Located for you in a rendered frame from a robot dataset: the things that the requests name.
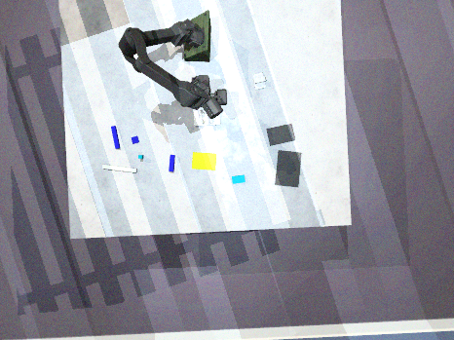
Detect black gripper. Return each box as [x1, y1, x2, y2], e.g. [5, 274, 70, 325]
[209, 89, 227, 105]

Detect small cyan cube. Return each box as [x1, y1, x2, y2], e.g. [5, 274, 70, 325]
[232, 175, 245, 184]

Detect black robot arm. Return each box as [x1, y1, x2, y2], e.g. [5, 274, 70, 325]
[118, 19, 224, 119]

